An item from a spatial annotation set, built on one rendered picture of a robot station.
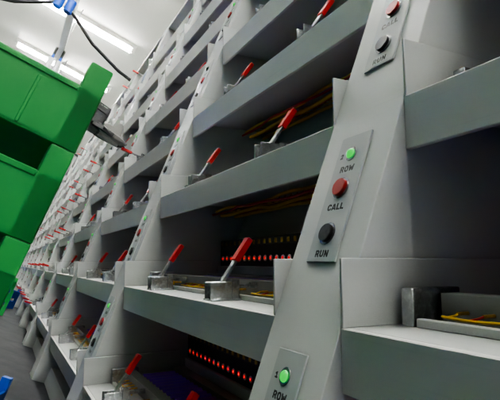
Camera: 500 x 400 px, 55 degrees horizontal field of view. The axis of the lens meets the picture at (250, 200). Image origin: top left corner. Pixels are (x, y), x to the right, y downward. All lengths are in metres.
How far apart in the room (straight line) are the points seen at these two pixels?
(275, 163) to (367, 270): 0.25
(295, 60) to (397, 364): 0.50
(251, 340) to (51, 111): 0.27
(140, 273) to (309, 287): 0.64
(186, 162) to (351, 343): 0.77
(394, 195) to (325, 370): 0.14
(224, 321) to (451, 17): 0.38
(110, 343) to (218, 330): 0.49
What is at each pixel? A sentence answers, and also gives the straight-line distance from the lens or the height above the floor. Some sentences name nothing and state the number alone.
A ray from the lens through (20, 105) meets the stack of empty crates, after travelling 0.42.
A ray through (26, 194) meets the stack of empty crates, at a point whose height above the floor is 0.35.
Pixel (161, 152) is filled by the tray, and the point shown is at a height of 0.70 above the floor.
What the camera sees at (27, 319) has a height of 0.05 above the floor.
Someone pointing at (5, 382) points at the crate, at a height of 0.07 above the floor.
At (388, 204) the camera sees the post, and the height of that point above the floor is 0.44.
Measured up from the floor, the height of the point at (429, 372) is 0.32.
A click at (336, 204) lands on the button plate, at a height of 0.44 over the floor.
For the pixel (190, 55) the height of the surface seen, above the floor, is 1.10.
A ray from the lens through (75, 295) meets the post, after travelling 1.70.
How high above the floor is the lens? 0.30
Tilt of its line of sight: 16 degrees up
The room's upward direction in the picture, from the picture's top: 19 degrees clockwise
